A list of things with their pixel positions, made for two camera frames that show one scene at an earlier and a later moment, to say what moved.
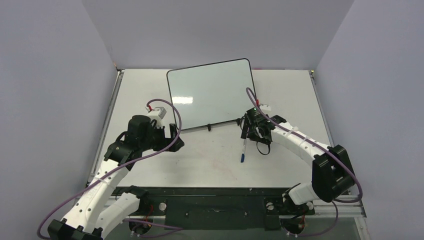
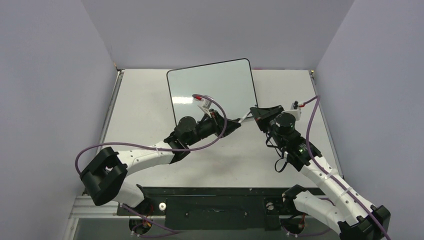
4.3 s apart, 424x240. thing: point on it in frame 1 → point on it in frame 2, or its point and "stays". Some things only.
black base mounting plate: (215, 208) stays
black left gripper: (175, 146) → (216, 121)
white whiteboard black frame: (211, 93) stays
